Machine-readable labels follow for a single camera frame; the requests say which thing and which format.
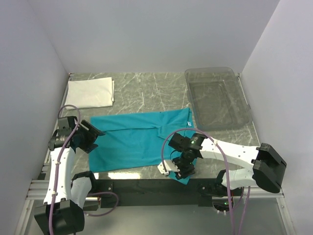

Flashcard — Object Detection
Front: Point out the teal t shirt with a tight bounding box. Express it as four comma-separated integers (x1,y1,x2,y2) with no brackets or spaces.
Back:
89,108,194,172

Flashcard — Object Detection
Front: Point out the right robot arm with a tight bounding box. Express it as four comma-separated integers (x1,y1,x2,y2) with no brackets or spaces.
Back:
158,133,287,195

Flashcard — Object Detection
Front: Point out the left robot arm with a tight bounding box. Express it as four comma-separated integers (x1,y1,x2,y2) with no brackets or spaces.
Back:
34,116,105,235

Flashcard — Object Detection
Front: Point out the folded white t shirt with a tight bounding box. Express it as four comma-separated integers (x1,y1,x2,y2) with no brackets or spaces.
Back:
65,77,114,109

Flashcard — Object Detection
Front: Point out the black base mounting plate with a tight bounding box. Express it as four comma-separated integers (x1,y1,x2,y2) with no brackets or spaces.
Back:
88,178,227,207

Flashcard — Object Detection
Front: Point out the clear plastic bin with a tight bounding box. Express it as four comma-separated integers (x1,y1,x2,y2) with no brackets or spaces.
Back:
184,67,252,131

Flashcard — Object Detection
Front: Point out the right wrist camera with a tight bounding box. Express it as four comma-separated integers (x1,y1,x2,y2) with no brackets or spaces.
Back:
157,160,179,176

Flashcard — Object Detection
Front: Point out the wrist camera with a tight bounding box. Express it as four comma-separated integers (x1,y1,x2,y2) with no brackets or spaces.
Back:
58,116,78,135
157,160,179,176

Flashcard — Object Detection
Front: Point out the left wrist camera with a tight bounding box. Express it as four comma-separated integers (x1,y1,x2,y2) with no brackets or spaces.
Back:
58,116,78,135

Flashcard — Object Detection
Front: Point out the aluminium rail frame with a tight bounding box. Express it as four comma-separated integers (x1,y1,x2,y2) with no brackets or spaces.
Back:
14,179,285,235

